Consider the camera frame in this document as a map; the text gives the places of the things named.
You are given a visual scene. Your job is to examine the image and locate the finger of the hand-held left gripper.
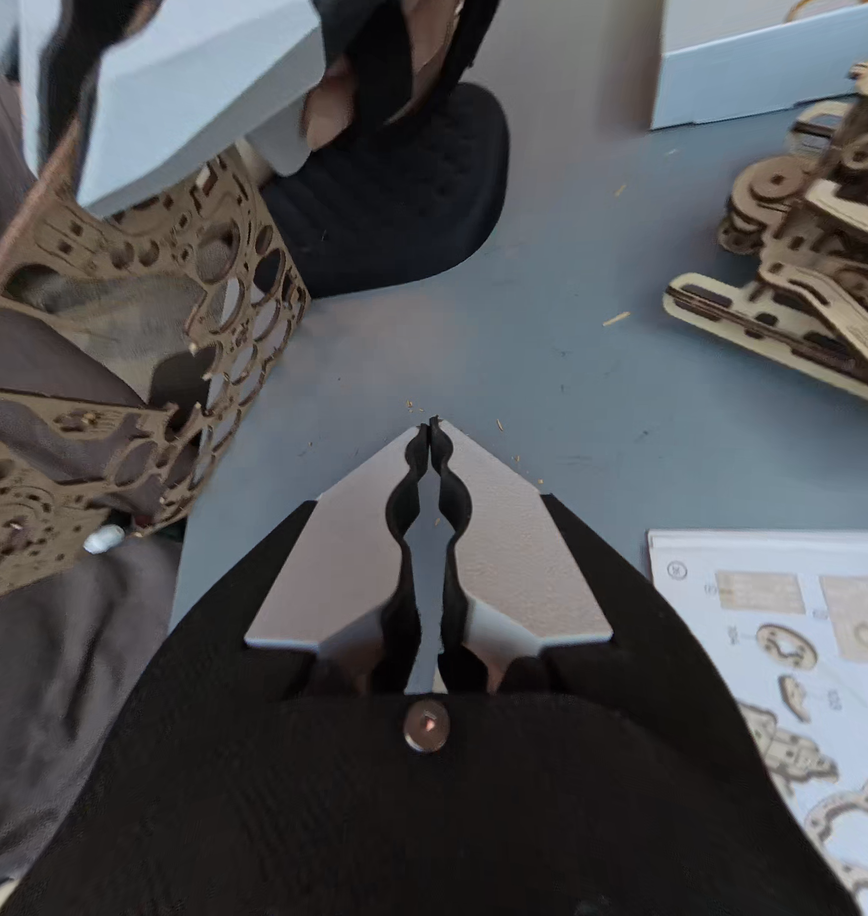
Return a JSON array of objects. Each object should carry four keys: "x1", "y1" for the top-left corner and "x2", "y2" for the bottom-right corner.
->
[
  {"x1": 37, "y1": 0, "x2": 325, "y2": 217},
  {"x1": 18, "y1": 0, "x2": 70, "y2": 176}
]

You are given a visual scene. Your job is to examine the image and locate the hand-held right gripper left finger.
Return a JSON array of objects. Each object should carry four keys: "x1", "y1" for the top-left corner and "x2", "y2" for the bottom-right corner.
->
[{"x1": 244, "y1": 422, "x2": 435, "y2": 691}]

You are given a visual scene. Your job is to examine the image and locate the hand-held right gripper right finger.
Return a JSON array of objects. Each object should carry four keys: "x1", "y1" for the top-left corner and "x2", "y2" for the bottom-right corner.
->
[{"x1": 430, "y1": 416, "x2": 615, "y2": 691}]

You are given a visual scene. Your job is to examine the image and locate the laser-cut wooden parts sheet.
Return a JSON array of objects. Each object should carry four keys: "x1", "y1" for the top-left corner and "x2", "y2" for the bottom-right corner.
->
[{"x1": 0, "y1": 118, "x2": 312, "y2": 605}]

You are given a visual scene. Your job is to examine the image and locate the partly built wooden model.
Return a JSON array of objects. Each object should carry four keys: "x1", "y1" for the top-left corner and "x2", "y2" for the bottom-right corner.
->
[{"x1": 663, "y1": 53, "x2": 868, "y2": 410}]

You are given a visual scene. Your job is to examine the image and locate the person's left hand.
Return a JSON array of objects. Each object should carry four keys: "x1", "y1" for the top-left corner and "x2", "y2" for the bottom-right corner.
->
[{"x1": 301, "y1": 0, "x2": 478, "y2": 153}]

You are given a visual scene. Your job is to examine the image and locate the black wrist rest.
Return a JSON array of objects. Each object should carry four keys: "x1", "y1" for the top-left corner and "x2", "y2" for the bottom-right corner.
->
[{"x1": 258, "y1": 81, "x2": 511, "y2": 302}]

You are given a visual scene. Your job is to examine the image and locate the white instruction booklet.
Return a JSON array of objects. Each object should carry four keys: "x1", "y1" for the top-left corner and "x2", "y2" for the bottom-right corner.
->
[{"x1": 647, "y1": 528, "x2": 868, "y2": 916}]

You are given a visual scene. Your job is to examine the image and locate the person's grey shirt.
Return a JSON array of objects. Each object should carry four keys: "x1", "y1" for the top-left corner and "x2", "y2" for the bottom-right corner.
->
[{"x1": 0, "y1": 72, "x2": 192, "y2": 916}]

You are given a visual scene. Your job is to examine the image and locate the white cardboard box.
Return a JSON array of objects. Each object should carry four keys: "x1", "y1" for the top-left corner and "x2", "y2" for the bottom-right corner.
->
[{"x1": 649, "y1": 0, "x2": 868, "y2": 131}]

